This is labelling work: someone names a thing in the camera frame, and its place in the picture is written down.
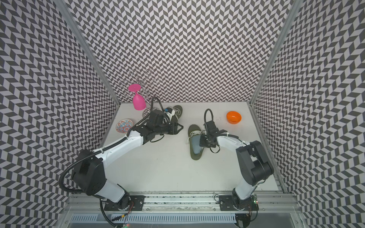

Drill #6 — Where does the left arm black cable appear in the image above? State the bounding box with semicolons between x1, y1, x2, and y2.
99;199;129;228

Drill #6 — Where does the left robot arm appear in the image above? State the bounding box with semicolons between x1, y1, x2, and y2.
59;105;183;210

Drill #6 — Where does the pink plastic wine glass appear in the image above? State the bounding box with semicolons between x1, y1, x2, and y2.
128;84;146;111

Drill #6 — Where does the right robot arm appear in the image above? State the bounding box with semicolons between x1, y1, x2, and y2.
200;121;274;211

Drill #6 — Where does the patterned small plate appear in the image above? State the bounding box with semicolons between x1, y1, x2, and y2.
116;119;134;134

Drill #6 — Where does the olive green shoe with laces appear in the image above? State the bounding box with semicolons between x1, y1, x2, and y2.
169;105;183;123

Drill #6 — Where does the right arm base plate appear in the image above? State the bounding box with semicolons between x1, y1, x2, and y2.
218;195;259;211

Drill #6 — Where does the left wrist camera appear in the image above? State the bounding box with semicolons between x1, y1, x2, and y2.
164;107;175;121

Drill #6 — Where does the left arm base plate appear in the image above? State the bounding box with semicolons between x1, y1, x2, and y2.
104;195;145;212

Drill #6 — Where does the wire glass rack stand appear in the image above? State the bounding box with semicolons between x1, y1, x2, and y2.
118;70;158;117

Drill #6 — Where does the aluminium mounting rail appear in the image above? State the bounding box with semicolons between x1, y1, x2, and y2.
64;191;301;213

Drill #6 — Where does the orange bowl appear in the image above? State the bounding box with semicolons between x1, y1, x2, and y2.
226;111;242;124

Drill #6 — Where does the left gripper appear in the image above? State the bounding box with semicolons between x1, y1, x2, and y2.
155;122;184;135

